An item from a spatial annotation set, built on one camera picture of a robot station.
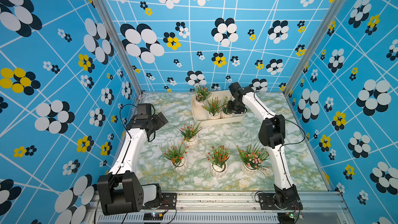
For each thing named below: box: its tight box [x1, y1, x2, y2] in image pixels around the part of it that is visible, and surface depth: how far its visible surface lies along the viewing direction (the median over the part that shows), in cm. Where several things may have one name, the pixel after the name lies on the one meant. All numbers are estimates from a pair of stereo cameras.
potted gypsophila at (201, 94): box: [193, 85, 212, 110], surface depth 104 cm
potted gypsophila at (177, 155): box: [163, 142, 190, 174], surface depth 79 cm
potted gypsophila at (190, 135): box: [173, 120, 205, 150], surface depth 88 cm
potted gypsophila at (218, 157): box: [206, 144, 230, 179], surface depth 79 cm
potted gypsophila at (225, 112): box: [220, 96, 235, 119], surface depth 100 cm
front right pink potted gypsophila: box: [236, 141, 270, 173], surface depth 76 cm
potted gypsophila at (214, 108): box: [202, 95, 225, 120], surface depth 100 cm
